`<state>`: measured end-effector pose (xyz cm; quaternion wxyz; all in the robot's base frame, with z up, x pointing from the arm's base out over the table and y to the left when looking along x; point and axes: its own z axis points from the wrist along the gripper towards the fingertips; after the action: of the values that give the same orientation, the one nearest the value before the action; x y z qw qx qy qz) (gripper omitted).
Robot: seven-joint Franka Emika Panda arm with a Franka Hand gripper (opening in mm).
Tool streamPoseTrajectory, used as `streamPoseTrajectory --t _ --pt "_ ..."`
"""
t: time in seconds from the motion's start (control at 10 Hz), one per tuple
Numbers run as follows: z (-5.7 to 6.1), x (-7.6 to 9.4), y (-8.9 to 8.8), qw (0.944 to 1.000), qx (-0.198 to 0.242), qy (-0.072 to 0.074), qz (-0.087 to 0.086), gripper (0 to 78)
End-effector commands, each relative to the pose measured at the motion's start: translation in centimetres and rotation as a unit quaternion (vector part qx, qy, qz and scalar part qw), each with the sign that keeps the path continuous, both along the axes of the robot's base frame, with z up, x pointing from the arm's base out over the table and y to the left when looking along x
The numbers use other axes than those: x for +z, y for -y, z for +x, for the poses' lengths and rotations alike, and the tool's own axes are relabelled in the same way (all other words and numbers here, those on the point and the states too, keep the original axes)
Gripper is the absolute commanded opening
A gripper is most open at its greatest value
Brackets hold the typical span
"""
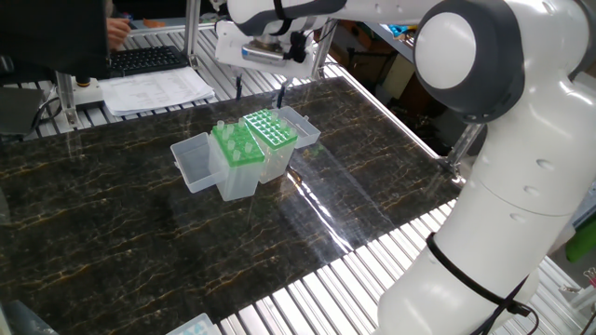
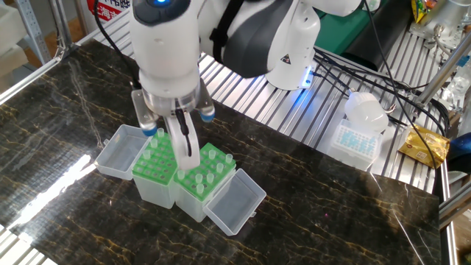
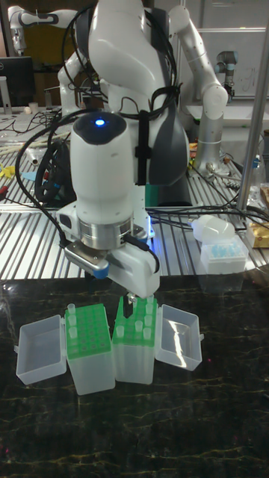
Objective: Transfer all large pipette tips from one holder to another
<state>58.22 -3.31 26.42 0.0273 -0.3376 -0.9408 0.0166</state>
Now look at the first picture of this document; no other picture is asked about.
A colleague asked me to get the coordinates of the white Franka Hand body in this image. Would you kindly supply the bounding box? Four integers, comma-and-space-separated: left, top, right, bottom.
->
213, 20, 322, 80

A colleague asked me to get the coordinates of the clear tip box green rack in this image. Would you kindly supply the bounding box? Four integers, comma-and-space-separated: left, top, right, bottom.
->
244, 105, 322, 185
169, 121, 266, 202

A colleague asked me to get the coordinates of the bare person hand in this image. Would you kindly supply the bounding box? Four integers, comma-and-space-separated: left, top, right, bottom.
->
105, 16, 132, 51

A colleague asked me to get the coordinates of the black keyboard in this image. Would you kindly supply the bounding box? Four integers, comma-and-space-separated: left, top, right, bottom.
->
108, 45, 191, 79

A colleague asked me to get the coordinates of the white paper stack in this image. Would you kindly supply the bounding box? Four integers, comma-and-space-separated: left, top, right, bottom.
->
98, 66, 217, 118

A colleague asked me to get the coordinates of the beige cardboard panel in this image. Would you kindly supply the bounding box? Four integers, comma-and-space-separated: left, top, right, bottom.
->
381, 53, 417, 101

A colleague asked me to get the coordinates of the white stand base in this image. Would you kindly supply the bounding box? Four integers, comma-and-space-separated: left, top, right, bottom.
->
73, 76, 106, 113

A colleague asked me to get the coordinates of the black computer monitor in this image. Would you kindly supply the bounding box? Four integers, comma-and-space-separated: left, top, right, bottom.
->
0, 0, 112, 81

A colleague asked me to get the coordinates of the diagonal aluminium strut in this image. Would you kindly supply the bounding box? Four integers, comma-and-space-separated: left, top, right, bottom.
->
440, 123, 485, 181

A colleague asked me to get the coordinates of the black marble pattern board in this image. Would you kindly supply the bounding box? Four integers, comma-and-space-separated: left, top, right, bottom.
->
0, 75, 467, 335

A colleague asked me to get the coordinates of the black flat box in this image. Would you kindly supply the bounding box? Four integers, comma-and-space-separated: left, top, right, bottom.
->
0, 86, 47, 137

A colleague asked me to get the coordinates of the clear tip box blue rack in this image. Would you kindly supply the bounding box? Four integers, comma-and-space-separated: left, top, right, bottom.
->
166, 312, 220, 335

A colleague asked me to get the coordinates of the grey rounded object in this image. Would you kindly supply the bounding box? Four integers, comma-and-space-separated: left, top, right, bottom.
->
0, 299, 60, 335

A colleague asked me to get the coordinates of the green flat object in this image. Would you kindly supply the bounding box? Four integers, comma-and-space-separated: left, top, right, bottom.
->
565, 222, 596, 264

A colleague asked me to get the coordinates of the tall aluminium frame post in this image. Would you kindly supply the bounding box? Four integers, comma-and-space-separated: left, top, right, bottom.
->
183, 0, 203, 71

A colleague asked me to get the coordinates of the black camera cable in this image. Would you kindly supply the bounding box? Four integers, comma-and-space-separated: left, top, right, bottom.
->
288, 31, 541, 335

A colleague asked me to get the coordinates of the grey metal shelf rail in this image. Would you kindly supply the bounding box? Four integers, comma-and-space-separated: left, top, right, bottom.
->
365, 20, 415, 64

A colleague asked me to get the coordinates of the short aluminium frame post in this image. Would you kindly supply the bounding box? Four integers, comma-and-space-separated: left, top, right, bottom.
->
54, 72, 80, 131

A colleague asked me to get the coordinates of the black arm strap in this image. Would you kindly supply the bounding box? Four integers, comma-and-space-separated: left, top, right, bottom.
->
426, 232, 532, 317

